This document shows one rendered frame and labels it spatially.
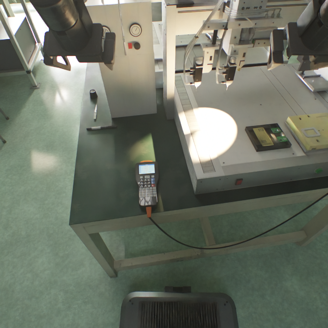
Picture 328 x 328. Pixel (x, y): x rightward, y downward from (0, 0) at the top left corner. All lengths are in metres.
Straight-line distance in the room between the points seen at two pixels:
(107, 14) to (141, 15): 0.11
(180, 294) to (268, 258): 0.66
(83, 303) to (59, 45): 1.33
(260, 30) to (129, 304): 1.19
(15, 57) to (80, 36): 2.58
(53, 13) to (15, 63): 2.66
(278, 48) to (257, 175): 0.45
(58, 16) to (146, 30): 0.56
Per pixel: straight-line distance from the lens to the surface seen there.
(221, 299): 1.26
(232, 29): 0.83
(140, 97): 1.10
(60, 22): 0.45
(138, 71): 1.03
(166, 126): 1.09
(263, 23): 0.87
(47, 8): 0.43
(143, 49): 0.99
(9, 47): 3.01
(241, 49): 0.88
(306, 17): 0.54
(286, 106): 1.15
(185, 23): 0.92
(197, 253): 1.41
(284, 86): 1.27
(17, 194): 2.07
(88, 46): 0.51
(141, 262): 1.39
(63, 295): 1.61
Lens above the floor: 1.48
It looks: 51 degrees down
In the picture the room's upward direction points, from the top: 1 degrees counter-clockwise
